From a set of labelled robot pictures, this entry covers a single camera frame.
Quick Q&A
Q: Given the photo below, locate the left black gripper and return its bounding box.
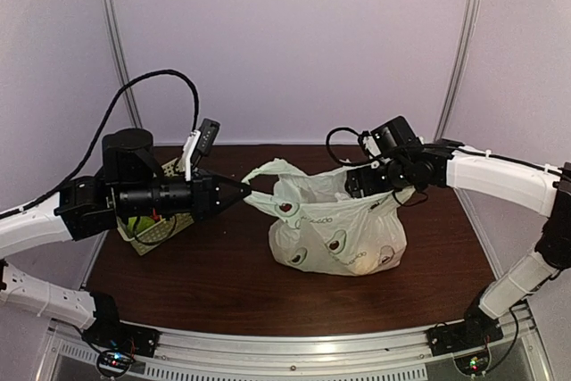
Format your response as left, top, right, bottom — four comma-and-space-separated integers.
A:
116, 168, 251, 223

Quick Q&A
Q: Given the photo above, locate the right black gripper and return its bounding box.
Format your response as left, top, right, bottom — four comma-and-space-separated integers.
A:
344, 159, 412, 202

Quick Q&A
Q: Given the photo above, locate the pale green plastic bag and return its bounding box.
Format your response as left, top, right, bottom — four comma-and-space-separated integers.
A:
242, 158, 414, 277

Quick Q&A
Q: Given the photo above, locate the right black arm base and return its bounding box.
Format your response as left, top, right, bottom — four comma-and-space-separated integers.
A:
426, 290, 504, 356

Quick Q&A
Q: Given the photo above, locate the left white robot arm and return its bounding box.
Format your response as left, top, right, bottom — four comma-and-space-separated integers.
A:
1, 128, 251, 349

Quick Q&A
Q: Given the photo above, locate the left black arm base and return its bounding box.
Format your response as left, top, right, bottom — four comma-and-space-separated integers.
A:
82, 292, 160, 358

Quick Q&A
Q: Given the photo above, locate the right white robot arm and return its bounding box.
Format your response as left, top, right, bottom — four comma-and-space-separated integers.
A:
345, 116, 570, 347

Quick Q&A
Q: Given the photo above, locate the green pear in basket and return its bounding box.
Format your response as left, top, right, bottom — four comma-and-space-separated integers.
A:
127, 217, 155, 236

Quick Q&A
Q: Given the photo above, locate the beige perforated plastic basket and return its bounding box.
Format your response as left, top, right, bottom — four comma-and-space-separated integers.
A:
116, 156, 195, 258

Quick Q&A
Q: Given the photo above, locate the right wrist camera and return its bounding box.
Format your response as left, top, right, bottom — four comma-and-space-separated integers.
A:
358, 131, 384, 162

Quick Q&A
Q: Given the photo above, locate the aluminium front rail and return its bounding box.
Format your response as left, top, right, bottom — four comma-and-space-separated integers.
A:
44, 309, 554, 381

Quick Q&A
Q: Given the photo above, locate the left black cable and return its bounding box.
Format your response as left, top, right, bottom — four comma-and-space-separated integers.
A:
0, 69, 200, 217

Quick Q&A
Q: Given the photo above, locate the right aluminium corner post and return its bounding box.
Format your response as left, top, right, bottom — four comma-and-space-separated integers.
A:
434, 0, 481, 140

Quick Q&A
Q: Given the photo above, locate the aluminium corner post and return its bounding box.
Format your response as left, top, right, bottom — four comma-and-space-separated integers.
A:
102, 0, 143, 128
434, 0, 481, 140

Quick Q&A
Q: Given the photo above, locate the left aluminium corner post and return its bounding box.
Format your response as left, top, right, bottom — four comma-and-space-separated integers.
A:
102, 0, 143, 128

